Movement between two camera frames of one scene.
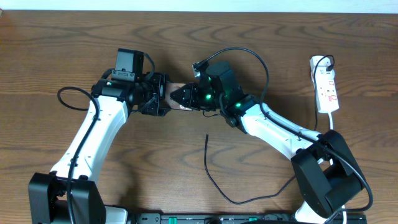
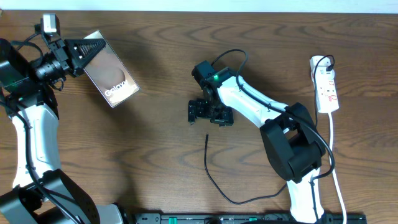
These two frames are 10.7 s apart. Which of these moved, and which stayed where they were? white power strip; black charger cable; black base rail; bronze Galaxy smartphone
Moved: bronze Galaxy smartphone
Stayed: white power strip; black charger cable; black base rail
